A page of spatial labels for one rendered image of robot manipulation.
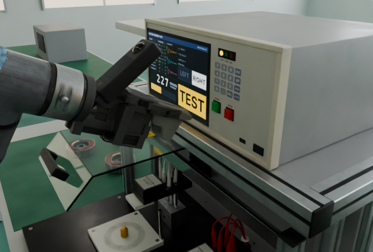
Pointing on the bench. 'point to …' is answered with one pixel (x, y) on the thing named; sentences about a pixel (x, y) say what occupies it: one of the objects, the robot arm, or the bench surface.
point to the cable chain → (201, 165)
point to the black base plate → (48, 244)
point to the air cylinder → (172, 213)
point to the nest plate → (98, 238)
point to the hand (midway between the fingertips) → (186, 112)
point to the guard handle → (46, 155)
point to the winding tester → (280, 80)
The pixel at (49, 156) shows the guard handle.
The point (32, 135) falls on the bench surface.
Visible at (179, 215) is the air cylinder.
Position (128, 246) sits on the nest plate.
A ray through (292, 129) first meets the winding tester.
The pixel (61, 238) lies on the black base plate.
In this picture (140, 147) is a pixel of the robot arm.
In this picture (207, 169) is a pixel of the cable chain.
